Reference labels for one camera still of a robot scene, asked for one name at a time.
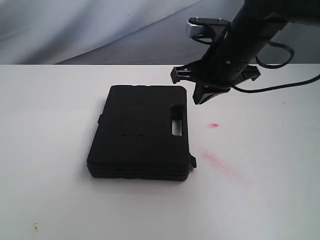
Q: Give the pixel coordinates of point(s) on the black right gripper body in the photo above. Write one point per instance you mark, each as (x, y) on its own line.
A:
(215, 69)

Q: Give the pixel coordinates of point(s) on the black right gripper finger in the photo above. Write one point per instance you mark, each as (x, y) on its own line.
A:
(203, 93)

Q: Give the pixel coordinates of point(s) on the black plastic tool case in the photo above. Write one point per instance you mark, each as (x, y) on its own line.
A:
(142, 133)

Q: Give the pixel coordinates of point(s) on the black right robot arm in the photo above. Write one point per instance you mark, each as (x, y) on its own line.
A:
(233, 46)

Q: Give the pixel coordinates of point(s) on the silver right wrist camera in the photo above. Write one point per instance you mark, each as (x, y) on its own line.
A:
(196, 26)

